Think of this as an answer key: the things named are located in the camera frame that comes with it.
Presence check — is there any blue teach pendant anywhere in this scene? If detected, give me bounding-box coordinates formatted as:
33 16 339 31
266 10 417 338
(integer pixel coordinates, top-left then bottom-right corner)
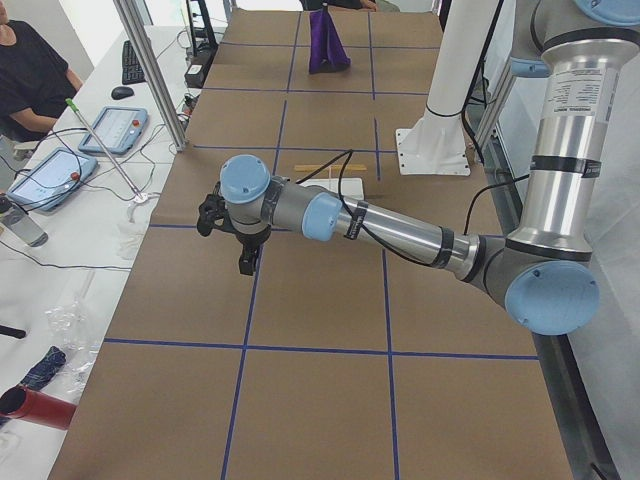
92 106 149 155
7 147 98 211

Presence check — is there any seated person black shirt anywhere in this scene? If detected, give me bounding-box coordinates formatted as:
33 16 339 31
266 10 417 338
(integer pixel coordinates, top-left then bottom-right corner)
1 7 83 141

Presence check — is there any red cylinder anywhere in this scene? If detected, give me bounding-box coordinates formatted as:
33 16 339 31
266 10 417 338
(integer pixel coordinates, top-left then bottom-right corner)
1 385 76 430

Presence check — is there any black computer mouse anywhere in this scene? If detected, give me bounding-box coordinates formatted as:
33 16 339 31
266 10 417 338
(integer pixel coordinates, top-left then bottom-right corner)
111 86 135 100

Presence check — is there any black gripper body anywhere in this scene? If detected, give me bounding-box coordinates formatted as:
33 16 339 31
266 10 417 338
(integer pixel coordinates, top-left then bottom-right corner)
235 228 271 275

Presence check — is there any folded dark blue umbrella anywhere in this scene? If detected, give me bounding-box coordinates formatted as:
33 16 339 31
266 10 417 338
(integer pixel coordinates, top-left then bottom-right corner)
19 346 66 391

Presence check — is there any purple towel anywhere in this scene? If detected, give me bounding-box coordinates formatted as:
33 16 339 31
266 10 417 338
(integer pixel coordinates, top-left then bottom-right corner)
308 8 351 74

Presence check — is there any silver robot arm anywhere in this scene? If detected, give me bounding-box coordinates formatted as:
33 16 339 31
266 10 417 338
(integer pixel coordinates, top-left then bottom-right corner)
197 1 639 335

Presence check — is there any white towel rack base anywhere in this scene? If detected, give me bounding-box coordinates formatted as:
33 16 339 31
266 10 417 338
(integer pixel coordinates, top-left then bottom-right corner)
301 177 365 200

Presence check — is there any metal rod green tip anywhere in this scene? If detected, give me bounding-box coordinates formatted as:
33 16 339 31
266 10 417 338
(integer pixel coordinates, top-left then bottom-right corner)
66 98 146 203

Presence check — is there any far blue teach pendant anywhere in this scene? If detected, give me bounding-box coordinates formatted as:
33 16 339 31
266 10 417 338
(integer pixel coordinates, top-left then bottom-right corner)
92 106 149 155

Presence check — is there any white camera stand pole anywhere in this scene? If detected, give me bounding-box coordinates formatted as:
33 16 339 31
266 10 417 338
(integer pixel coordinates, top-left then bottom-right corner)
396 0 501 176

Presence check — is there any black keyboard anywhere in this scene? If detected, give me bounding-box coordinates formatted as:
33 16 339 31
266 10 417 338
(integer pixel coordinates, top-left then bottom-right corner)
121 40 145 85

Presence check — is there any near blue teach pendant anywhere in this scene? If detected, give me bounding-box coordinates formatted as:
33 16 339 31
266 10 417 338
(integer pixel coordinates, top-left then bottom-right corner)
7 147 98 211

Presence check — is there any aluminium frame post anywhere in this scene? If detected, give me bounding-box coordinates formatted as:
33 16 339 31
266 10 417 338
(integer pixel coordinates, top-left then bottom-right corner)
114 0 186 152

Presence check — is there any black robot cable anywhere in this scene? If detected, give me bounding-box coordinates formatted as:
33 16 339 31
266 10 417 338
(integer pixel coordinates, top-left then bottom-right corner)
302 148 481 264

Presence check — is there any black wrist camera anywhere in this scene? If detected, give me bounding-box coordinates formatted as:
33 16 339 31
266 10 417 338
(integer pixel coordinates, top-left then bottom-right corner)
196 193 227 237

